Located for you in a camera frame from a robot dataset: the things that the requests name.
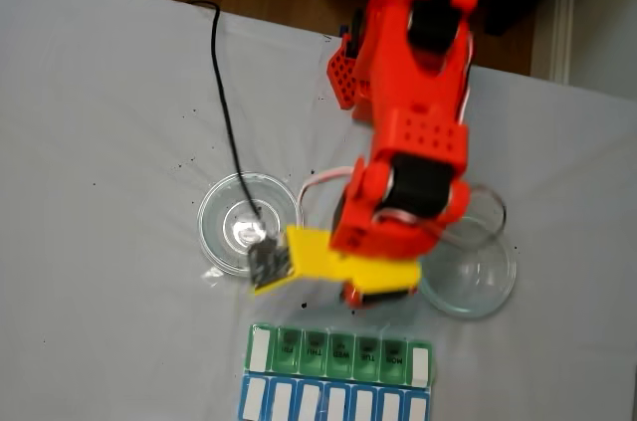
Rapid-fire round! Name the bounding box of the white gripper servo wire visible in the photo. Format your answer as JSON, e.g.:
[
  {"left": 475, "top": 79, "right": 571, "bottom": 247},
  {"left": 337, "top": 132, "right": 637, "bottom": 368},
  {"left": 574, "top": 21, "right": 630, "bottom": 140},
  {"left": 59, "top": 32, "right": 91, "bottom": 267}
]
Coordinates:
[{"left": 297, "top": 166, "right": 357, "bottom": 217}]

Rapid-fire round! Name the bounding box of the white door trim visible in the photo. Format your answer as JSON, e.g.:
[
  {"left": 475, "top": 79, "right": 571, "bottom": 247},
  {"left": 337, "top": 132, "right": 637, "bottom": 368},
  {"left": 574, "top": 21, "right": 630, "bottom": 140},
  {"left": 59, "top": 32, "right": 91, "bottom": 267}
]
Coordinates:
[{"left": 546, "top": 0, "right": 579, "bottom": 87}]

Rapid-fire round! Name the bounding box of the camera board on yellow mount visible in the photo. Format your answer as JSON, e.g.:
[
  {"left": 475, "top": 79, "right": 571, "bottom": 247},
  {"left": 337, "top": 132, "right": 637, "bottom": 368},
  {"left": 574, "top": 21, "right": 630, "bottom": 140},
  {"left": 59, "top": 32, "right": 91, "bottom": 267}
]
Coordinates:
[{"left": 247, "top": 225, "right": 344, "bottom": 299}]

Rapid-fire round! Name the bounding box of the white table cloth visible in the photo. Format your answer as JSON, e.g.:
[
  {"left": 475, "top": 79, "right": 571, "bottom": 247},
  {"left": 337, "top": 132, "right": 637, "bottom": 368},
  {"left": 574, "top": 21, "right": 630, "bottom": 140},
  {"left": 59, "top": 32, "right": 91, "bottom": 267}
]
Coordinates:
[{"left": 0, "top": 0, "right": 637, "bottom": 421}]

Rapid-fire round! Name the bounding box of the weekly pill organizer box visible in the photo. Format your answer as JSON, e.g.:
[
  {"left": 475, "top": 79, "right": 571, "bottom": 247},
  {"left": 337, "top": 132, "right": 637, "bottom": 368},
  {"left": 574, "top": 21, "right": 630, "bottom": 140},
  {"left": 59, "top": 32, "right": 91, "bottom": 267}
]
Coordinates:
[{"left": 237, "top": 322, "right": 438, "bottom": 421}]

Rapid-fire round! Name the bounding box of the clear glass bowl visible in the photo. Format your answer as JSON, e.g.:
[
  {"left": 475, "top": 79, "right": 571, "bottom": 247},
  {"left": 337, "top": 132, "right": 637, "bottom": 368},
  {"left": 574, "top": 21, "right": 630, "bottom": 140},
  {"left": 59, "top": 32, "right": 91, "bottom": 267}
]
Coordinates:
[
  {"left": 419, "top": 214, "right": 518, "bottom": 319},
  {"left": 197, "top": 171, "right": 305, "bottom": 278}
]

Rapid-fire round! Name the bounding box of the black camera cable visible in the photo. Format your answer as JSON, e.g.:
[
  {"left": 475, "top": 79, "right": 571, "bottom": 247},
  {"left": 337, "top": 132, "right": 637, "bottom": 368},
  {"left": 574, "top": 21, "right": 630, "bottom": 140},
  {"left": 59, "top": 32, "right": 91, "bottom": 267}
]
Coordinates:
[{"left": 187, "top": 0, "right": 278, "bottom": 246}]

